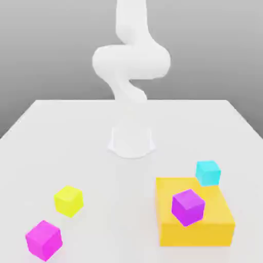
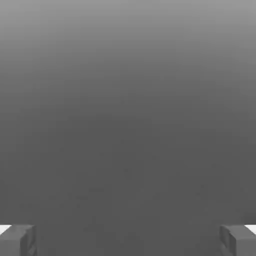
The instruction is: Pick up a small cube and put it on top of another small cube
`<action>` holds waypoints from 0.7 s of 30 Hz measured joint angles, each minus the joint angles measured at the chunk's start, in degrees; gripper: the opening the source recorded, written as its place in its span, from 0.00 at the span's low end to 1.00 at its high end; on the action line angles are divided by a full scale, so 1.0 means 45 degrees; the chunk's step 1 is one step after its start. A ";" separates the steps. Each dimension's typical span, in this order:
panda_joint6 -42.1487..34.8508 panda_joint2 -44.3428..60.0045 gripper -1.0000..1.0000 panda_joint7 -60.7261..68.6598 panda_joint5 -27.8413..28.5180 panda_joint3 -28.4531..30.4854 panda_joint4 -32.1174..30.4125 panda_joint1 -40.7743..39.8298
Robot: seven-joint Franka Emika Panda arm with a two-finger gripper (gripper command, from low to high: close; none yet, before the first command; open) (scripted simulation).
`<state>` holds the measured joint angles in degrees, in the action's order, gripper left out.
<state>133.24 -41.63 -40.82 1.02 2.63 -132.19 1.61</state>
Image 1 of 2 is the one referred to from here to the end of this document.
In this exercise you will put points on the small cyan cube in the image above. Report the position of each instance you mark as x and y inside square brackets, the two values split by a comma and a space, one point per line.
[208, 173]

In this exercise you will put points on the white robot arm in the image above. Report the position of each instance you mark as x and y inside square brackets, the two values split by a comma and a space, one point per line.
[131, 59]

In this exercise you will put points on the large orange box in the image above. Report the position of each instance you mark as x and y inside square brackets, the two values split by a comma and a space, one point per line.
[197, 230]

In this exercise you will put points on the small magenta cube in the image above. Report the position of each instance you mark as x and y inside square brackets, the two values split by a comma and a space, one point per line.
[44, 240]

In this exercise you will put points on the small purple cube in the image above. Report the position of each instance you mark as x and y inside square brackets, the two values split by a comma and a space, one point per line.
[188, 207]

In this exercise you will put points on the small yellow cube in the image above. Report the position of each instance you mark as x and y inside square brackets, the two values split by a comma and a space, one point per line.
[68, 201]

